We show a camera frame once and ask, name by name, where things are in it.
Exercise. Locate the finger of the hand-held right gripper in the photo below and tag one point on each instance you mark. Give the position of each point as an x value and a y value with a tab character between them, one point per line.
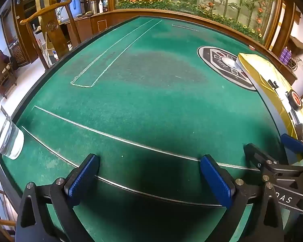
291	142
257	154

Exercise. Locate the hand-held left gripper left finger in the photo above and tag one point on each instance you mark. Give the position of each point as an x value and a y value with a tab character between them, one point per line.
82	179

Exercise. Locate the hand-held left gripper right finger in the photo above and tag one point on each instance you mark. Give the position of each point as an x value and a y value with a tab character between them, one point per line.
217	184

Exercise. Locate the black tape roll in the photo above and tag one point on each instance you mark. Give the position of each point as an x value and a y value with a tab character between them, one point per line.
289	98

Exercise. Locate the gold cardboard box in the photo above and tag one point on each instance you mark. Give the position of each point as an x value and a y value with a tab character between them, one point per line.
262	70

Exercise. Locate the white tube black cap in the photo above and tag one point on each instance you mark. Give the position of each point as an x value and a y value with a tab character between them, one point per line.
284	95

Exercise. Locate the purple bottle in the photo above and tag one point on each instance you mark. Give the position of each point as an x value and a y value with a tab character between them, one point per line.
282	55
288	56

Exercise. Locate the plain wooden chair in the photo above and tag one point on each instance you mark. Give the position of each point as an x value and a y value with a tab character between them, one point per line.
7	75
0	216

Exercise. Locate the round table control panel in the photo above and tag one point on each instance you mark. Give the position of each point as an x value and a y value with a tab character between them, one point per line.
222	60

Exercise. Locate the white bucket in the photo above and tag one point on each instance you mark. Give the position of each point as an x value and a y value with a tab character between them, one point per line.
70	46

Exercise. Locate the wooden display cabinet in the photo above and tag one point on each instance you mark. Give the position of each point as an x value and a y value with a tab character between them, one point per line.
17	50

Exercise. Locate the carved wooden chair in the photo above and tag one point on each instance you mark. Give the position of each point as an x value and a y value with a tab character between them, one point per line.
56	30

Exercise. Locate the curved wooden counter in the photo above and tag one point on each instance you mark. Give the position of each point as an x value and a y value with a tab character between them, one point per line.
101	22

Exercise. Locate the white electric kettle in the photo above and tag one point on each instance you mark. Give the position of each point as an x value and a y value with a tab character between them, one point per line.
61	11

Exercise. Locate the steel cup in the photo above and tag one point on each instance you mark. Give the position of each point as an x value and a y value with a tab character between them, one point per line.
93	6

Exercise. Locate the white spray bottle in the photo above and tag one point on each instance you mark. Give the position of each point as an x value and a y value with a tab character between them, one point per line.
101	6

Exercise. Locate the blue thermos jug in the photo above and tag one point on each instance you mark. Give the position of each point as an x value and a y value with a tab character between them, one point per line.
75	5

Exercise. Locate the black thermos flask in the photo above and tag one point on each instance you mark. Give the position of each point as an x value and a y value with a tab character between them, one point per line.
84	3

